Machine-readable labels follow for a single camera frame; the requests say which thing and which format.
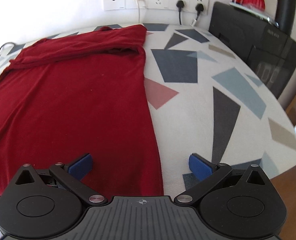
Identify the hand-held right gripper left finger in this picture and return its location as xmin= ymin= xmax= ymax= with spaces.
xmin=10 ymin=153 xmax=108 ymax=207

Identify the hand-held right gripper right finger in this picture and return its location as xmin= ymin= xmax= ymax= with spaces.
xmin=174 ymin=153 xmax=274 ymax=207

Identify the dark red garment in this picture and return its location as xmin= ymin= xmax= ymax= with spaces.
xmin=0 ymin=24 xmax=165 ymax=207

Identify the geometric patterned mat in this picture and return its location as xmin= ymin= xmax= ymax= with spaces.
xmin=0 ymin=23 xmax=296 ymax=198

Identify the black printer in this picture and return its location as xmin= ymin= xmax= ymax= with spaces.
xmin=209 ymin=1 xmax=296 ymax=100

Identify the black power plug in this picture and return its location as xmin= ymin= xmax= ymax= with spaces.
xmin=191 ymin=3 xmax=205 ymax=27
xmin=175 ymin=0 xmax=186 ymax=26

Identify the black bottle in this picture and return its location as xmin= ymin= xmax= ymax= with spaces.
xmin=274 ymin=0 xmax=296 ymax=34

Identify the white charging cable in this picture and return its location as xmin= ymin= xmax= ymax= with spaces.
xmin=135 ymin=0 xmax=144 ymax=25

